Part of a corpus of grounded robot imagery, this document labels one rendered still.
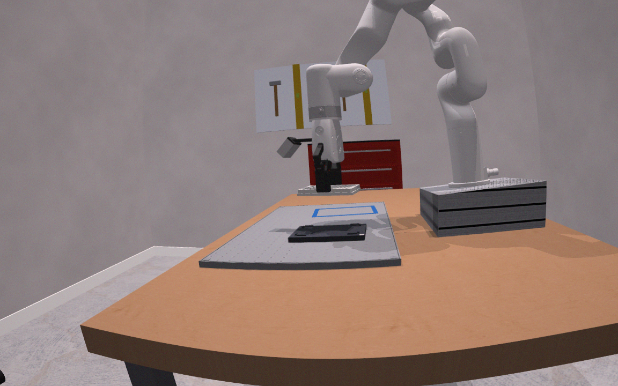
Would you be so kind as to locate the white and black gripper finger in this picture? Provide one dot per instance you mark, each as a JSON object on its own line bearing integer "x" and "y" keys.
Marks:
{"x": 335, "y": 173}
{"x": 322, "y": 177}

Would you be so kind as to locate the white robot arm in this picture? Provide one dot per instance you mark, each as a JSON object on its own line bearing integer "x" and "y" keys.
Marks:
{"x": 451, "y": 47}

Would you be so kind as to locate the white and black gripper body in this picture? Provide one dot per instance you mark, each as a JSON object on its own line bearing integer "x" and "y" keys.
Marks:
{"x": 327, "y": 130}

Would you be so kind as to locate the blue taped rectangle outline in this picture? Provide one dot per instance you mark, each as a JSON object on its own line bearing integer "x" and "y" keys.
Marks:
{"x": 316, "y": 211}

